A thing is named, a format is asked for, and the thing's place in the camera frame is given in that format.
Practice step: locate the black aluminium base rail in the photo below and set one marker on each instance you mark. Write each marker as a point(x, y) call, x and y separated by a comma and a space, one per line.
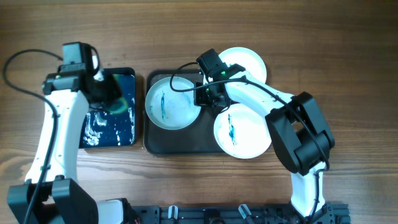
point(269, 214)

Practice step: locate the dark brown serving tray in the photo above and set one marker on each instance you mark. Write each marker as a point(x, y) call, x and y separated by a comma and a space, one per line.
point(197, 138)

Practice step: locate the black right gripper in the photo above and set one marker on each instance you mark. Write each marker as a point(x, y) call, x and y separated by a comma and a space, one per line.
point(200, 100)

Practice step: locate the white plate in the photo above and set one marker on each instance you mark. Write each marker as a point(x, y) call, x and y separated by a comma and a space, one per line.
point(247, 58)
point(241, 132)
point(168, 106)

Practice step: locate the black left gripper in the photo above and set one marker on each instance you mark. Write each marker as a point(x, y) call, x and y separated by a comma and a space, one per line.
point(116, 90)

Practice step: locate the black tub of blue water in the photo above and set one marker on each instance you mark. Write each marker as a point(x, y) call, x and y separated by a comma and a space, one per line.
point(102, 129)

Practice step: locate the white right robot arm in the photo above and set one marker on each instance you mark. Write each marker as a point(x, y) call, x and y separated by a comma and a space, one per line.
point(301, 138)

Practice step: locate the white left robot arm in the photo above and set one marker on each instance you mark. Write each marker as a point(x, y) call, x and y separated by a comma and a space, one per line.
point(51, 193)

